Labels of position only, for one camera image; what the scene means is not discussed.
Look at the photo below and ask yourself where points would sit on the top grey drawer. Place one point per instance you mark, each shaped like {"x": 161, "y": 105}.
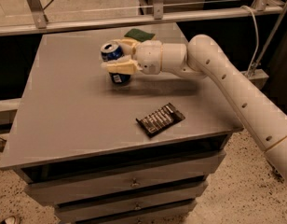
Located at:
{"x": 131, "y": 177}

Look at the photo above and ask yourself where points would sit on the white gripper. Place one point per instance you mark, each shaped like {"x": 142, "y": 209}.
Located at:
{"x": 148, "y": 57}

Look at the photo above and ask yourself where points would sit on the black snack wrapper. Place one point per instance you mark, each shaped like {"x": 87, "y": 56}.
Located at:
{"x": 160, "y": 120}

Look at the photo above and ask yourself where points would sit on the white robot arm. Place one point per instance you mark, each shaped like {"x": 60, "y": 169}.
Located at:
{"x": 202, "y": 57}

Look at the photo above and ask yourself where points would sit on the grey drawer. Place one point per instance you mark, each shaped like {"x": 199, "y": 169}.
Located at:
{"x": 133, "y": 200}
{"x": 131, "y": 177}
{"x": 146, "y": 214}

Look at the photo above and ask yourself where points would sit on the metal railing frame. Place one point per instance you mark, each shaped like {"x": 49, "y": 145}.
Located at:
{"x": 23, "y": 17}

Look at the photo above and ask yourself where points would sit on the bottom grey drawer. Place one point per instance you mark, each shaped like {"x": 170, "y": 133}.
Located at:
{"x": 146, "y": 214}

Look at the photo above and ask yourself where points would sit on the blue pepsi can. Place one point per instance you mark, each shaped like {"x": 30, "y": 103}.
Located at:
{"x": 110, "y": 52}

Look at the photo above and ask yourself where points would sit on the grey drawer cabinet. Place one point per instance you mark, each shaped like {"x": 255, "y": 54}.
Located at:
{"x": 73, "y": 120}

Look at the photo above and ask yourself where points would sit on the green yellow sponge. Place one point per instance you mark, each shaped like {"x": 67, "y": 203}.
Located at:
{"x": 139, "y": 35}

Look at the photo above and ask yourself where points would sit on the middle grey drawer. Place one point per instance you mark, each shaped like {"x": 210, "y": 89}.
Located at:
{"x": 133, "y": 200}

